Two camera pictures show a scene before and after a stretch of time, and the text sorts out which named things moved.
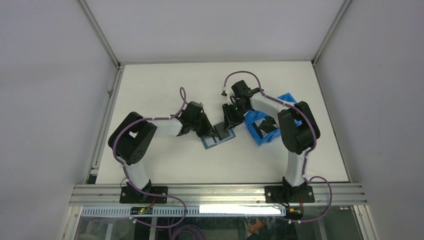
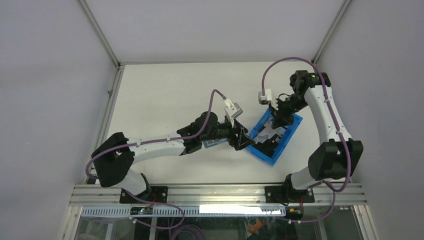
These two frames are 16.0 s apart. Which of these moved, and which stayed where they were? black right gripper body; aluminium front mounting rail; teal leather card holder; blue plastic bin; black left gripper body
Moved: black right gripper body; blue plastic bin; black left gripper body
Stayed: teal leather card holder; aluminium front mounting rail
